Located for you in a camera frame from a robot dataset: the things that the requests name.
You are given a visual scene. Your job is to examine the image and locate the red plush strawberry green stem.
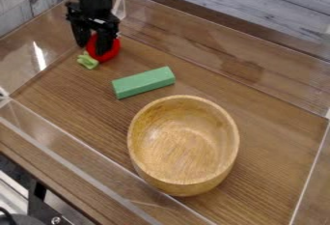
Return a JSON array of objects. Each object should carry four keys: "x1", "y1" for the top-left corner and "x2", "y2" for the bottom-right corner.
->
[{"x1": 77, "y1": 34, "x2": 122, "y2": 70}]

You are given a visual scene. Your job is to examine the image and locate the green rectangular block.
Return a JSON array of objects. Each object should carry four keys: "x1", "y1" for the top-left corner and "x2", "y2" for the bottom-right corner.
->
[{"x1": 113, "y1": 67, "x2": 175, "y2": 99}]

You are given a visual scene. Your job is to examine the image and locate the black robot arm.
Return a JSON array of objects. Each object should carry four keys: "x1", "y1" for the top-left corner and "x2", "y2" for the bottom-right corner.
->
[{"x1": 66, "y1": 0, "x2": 121, "y2": 56}]

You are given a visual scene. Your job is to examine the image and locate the wooden bowl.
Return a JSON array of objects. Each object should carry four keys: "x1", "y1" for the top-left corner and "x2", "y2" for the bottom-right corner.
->
[{"x1": 129, "y1": 95, "x2": 240, "y2": 197}]

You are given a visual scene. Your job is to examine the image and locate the black metal stand base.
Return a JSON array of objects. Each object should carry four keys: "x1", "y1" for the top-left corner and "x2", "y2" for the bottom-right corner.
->
[{"x1": 0, "y1": 182, "x2": 75, "y2": 225}]

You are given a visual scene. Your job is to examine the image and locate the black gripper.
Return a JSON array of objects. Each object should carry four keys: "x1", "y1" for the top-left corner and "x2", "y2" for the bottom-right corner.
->
[{"x1": 66, "y1": 0, "x2": 121, "y2": 55}]

